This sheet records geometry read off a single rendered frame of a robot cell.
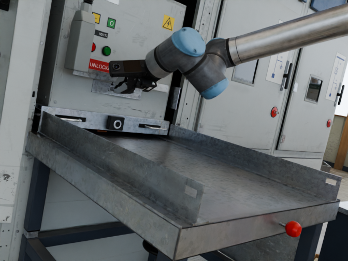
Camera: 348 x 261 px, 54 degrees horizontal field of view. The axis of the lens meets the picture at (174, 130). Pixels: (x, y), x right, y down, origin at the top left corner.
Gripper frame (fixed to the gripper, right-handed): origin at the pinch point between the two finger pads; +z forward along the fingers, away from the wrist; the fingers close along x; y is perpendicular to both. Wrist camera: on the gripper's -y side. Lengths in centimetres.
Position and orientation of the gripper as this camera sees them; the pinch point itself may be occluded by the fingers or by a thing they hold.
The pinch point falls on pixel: (114, 89)
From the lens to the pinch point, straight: 120.1
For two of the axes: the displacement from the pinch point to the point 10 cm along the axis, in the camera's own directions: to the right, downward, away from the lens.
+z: -6.6, 3.0, 6.8
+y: 7.3, 0.7, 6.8
